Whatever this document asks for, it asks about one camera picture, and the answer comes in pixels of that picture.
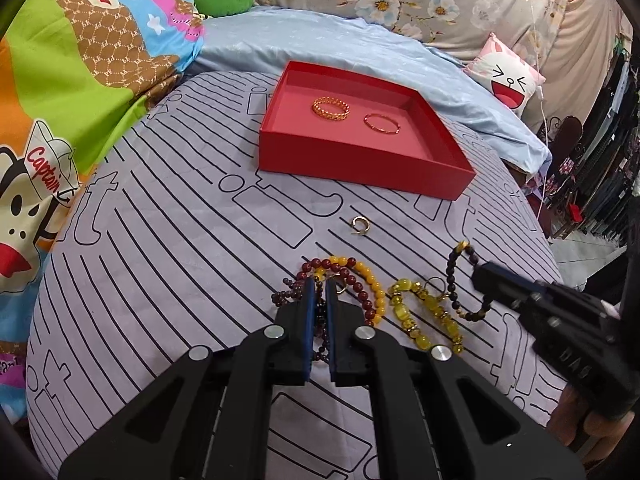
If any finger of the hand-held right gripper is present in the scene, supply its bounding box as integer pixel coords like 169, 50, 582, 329
472, 262, 548, 296
477, 282, 538, 323

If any red cardboard box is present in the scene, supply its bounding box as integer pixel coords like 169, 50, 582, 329
258, 61, 477, 201

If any light blue quilt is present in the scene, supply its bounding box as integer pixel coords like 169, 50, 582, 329
192, 6, 553, 171

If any black bead bracelet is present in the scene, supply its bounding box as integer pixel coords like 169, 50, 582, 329
442, 241, 493, 322

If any cartoon monkey blanket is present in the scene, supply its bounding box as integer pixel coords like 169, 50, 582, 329
0, 0, 206, 411

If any thin gold bangle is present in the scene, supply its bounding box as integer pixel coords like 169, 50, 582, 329
363, 113, 401, 136

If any red and yellow bead bracelet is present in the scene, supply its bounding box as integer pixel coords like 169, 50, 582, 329
299, 256, 388, 325

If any yellow cat-eye bead bracelet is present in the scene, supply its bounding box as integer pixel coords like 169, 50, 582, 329
387, 277, 466, 353

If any person's right hand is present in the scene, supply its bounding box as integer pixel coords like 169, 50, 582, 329
547, 385, 626, 461

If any pink cartoon face pillow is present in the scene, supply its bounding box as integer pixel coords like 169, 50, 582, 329
462, 32, 546, 111

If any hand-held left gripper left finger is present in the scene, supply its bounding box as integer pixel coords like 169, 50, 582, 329
57, 277, 316, 480

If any gold chain bangle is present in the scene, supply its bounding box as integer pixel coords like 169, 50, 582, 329
313, 98, 349, 122

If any rack of hanging clothes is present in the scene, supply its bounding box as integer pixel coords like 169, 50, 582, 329
565, 35, 640, 246

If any dark wooden chair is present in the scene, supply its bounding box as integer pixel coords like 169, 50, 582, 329
537, 115, 586, 196

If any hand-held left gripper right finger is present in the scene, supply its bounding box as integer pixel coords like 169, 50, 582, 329
325, 279, 586, 480

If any beige cloth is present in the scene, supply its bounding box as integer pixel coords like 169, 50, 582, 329
540, 0, 633, 126

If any dark garnet bead strand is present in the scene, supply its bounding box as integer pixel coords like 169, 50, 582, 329
271, 272, 332, 365

